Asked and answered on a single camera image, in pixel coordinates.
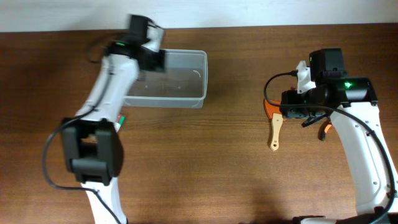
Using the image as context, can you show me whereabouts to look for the orange scraper wooden handle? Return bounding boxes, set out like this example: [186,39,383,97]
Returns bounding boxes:
[264,100,285,151]

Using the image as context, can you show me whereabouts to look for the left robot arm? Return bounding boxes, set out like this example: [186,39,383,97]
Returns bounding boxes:
[60,15,165,223]

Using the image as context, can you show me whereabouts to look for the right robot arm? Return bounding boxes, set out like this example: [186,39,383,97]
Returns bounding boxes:
[279,48,397,223]

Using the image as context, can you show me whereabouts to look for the clear pack of coloured bits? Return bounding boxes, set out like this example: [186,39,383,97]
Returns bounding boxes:
[113,114,125,133]

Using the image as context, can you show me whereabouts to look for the clear plastic container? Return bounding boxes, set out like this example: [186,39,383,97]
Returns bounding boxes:
[124,49,208,109]

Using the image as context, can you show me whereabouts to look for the orange black needle-nose pliers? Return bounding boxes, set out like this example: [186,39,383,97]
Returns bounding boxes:
[318,121,332,141]

